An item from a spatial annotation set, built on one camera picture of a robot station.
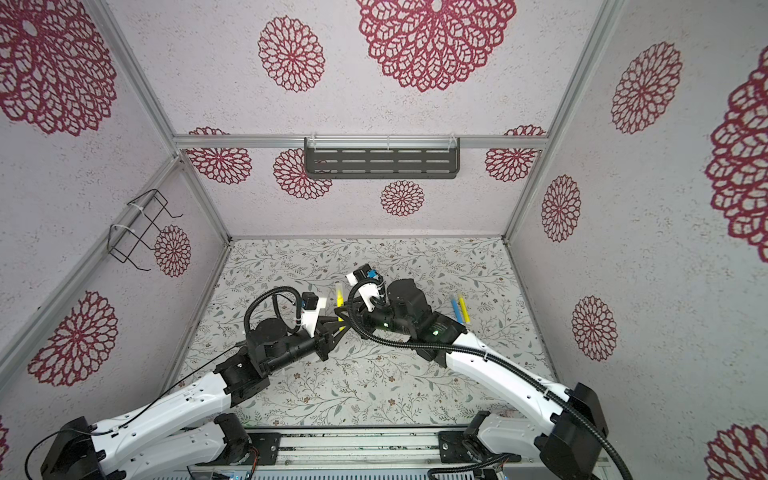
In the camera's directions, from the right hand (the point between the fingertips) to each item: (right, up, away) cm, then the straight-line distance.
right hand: (339, 303), depth 67 cm
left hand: (+2, -6, +5) cm, 8 cm away
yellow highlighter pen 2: (+37, -7, +33) cm, 50 cm away
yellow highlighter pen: (0, 0, -1) cm, 1 cm away
